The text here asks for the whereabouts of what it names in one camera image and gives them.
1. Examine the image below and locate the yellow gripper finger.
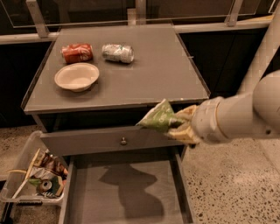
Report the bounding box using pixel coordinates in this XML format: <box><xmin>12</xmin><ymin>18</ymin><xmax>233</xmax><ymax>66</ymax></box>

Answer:
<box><xmin>168</xmin><ymin>127</ymin><xmax>200</xmax><ymax>144</ymax></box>
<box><xmin>175</xmin><ymin>105</ymin><xmax>198</xmax><ymax>122</ymax></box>

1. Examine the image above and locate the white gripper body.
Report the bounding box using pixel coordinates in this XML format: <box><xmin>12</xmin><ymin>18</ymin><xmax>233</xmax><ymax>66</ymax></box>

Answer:
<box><xmin>191</xmin><ymin>97</ymin><xmax>229</xmax><ymax>144</ymax></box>

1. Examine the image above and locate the green jalapeno chip bag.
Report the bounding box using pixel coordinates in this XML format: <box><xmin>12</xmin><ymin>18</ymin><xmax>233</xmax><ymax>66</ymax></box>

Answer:
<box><xmin>136</xmin><ymin>99</ymin><xmax>185</xmax><ymax>133</ymax></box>

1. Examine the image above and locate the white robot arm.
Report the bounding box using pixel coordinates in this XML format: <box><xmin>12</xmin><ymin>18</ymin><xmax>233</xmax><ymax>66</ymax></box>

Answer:
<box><xmin>168</xmin><ymin>70</ymin><xmax>280</xmax><ymax>144</ymax></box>

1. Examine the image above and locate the upper grey drawer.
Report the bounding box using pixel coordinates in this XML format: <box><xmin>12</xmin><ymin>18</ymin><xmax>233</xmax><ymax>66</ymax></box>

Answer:
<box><xmin>40</xmin><ymin>126</ymin><xmax>185</xmax><ymax>156</ymax></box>

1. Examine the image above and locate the round metal drawer knob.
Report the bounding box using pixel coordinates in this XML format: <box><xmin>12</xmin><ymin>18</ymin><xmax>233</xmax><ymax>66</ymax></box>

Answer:
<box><xmin>121</xmin><ymin>137</ymin><xmax>128</xmax><ymax>145</ymax></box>

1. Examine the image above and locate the open lower grey drawer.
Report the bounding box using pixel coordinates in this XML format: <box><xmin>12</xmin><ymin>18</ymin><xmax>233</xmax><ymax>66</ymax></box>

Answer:
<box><xmin>59</xmin><ymin>147</ymin><xmax>195</xmax><ymax>224</ymax></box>

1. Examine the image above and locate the grey drawer cabinet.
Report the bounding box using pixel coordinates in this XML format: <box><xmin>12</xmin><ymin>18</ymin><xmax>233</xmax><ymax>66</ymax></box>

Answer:
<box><xmin>20</xmin><ymin>24</ymin><xmax>212</xmax><ymax>224</ymax></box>

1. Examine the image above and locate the silver soda can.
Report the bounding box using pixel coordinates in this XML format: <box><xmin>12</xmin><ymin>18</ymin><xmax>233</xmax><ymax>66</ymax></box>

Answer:
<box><xmin>101</xmin><ymin>44</ymin><xmax>134</xmax><ymax>64</ymax></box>

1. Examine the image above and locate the beige paper bowl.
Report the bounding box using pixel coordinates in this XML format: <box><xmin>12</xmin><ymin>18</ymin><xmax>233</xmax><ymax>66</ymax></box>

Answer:
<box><xmin>54</xmin><ymin>63</ymin><xmax>100</xmax><ymax>92</ymax></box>

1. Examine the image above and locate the red soda can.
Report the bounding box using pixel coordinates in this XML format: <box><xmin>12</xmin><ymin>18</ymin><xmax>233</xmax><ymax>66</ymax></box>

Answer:
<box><xmin>61</xmin><ymin>43</ymin><xmax>93</xmax><ymax>64</ymax></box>

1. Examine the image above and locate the brown snack wrapper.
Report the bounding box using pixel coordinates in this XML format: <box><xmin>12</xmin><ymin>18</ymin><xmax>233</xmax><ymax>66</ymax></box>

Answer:
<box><xmin>31</xmin><ymin>150</ymin><xmax>68</xmax><ymax>179</ymax></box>

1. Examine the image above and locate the clear plastic bin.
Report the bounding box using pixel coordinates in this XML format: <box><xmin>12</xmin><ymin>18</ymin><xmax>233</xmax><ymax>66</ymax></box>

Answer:
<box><xmin>0</xmin><ymin>131</ymin><xmax>67</xmax><ymax>205</ymax></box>

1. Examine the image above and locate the glass railing panel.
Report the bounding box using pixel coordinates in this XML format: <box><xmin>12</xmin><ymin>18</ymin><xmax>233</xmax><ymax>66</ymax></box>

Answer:
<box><xmin>0</xmin><ymin>0</ymin><xmax>261</xmax><ymax>27</ymax></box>

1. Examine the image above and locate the metal railing bracket right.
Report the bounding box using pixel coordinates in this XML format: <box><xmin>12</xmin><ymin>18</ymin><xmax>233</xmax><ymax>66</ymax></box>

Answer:
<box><xmin>224</xmin><ymin>0</ymin><xmax>243</xmax><ymax>27</ymax></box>

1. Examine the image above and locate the metal railing bracket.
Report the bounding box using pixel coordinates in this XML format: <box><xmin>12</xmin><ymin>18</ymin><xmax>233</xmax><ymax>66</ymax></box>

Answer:
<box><xmin>127</xmin><ymin>0</ymin><xmax>146</xmax><ymax>25</ymax></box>
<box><xmin>224</xmin><ymin>0</ymin><xmax>243</xmax><ymax>27</ymax></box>
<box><xmin>25</xmin><ymin>0</ymin><xmax>49</xmax><ymax>39</ymax></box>

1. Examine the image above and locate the metal railing bracket middle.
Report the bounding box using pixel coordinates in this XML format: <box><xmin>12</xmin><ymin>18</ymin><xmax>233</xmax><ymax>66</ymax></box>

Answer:
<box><xmin>127</xmin><ymin>0</ymin><xmax>146</xmax><ymax>25</ymax></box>

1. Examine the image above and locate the metal railing bracket left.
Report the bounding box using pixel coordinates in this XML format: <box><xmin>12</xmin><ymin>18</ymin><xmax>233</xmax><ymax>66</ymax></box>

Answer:
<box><xmin>25</xmin><ymin>0</ymin><xmax>49</xmax><ymax>39</ymax></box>

